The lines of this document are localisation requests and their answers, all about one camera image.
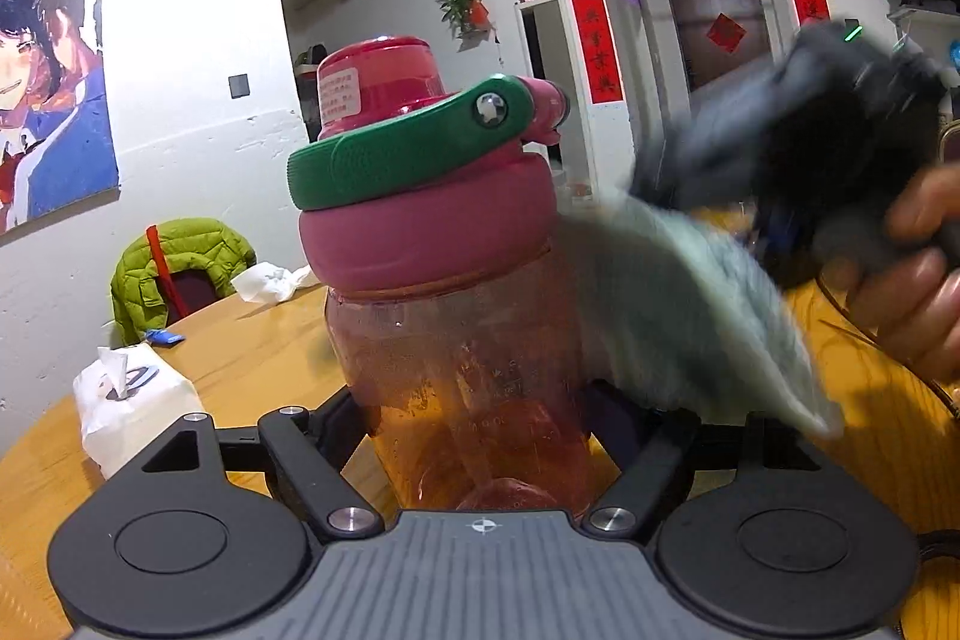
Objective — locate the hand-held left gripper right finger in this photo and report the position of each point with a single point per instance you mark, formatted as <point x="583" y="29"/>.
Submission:
<point x="619" y="430"/>

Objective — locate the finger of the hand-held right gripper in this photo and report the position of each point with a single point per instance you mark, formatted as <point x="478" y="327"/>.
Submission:
<point x="697" y="145"/>

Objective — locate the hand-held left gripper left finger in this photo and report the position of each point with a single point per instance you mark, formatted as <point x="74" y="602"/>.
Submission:
<point x="337" y="422"/>

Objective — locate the teal striped cloth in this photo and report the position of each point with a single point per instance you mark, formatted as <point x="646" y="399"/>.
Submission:
<point x="675" y="310"/>

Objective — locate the pink water bottle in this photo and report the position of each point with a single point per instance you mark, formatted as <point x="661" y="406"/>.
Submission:
<point x="450" y="347"/>

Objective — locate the person's right hand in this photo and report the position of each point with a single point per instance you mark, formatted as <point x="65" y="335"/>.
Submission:
<point x="915" y="317"/>

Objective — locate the red diamond paper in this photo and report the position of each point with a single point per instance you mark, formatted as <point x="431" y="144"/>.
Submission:
<point x="727" y="34"/>

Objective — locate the brown entrance door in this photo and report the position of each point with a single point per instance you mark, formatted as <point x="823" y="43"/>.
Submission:
<point x="697" y="3"/>

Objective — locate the large crumpled white tissue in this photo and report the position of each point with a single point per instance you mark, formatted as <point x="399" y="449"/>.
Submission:
<point x="266" y="284"/>

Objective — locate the maroon banquet chair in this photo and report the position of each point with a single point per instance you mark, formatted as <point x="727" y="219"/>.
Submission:
<point x="199" y="291"/>

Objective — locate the small blue packet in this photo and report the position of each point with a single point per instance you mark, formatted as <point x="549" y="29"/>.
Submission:
<point x="165" y="338"/>

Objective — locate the white tissue pack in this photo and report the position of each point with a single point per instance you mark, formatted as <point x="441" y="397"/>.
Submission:
<point x="142" y="407"/>

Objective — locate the green puffer jacket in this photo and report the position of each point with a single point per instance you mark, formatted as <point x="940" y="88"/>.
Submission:
<point x="202" y="250"/>

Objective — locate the hanging potted plant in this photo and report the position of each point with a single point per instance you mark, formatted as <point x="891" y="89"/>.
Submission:
<point x="469" y="10"/>

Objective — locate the white wall shelf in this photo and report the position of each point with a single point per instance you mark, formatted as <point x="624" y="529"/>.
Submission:
<point x="930" y="14"/>

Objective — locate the grey wall switch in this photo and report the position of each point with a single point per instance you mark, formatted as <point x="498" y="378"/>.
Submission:
<point x="239" y="86"/>

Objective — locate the wall poster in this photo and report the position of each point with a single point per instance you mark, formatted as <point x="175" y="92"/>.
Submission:
<point x="60" y="108"/>

